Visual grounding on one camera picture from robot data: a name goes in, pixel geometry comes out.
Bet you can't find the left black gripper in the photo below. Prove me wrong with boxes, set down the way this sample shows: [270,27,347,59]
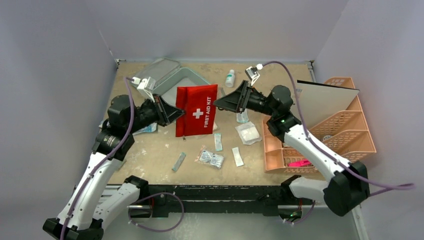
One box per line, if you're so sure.
[126,93,185,134]

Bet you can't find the light blue patterned packet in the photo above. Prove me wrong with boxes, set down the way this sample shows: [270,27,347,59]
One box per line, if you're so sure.
[236,109,249,124]

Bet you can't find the red first aid pouch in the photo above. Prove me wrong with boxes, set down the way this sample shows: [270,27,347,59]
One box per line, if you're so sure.
[175,84,218,138]

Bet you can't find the teal bandage strip packet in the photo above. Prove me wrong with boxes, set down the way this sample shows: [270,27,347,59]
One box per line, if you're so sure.
[214,133,223,151]

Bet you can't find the grey green bandage strip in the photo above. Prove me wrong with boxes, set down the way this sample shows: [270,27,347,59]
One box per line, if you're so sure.
[172,152,187,172]

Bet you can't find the white bandage strip packet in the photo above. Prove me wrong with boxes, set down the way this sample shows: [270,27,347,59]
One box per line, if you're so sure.
[232,147,244,167]

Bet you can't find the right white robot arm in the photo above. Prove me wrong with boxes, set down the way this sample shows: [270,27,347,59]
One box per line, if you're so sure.
[213,80,371,217]

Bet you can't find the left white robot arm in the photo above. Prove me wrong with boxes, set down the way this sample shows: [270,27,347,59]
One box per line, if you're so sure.
[42,94,185,240]

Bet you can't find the blue white plastic bag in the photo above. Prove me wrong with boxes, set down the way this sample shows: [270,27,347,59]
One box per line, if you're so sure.
[133,123,157,135]

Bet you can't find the white plastic bottle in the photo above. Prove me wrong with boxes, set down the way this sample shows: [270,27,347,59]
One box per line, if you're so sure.
[224,69,235,88]

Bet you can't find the white gauze pad packet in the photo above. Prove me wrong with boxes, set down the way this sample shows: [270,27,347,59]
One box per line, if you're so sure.
[235,121,262,146]

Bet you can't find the mint green storage case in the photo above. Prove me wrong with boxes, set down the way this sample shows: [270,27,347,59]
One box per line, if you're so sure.
[130,58,210,106]

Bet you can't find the clear bag alcohol wipes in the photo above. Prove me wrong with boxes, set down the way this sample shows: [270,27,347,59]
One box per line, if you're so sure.
[194,145,225,169]

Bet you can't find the pink marker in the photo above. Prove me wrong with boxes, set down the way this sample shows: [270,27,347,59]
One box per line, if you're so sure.
[288,158,312,168]

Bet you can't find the peach plastic organizer basket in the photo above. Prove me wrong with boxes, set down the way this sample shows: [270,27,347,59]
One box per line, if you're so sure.
[262,77,377,175]

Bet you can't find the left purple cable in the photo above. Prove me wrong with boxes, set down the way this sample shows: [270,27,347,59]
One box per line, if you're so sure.
[59,76,185,240]

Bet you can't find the purple cable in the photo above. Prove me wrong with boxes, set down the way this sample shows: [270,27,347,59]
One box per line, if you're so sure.
[59,76,185,240]
[256,61,416,226]

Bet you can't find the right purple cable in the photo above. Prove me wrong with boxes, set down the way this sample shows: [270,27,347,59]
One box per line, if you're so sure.
[256,61,416,226]

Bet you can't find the black metal base frame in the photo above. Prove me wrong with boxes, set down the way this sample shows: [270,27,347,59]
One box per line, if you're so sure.
[124,175,312,220]

